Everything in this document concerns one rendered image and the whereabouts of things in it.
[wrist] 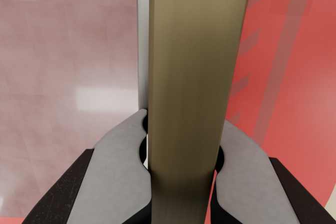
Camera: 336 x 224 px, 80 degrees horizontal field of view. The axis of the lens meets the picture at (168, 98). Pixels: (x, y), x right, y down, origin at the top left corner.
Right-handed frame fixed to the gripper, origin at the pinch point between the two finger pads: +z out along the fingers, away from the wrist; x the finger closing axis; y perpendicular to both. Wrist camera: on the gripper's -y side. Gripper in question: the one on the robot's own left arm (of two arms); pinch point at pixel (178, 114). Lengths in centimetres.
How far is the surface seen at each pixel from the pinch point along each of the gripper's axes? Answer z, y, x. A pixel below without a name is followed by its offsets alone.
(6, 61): 4.7, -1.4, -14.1
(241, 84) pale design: 4.8, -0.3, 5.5
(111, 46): 4.8, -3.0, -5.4
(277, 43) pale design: 5.0, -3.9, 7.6
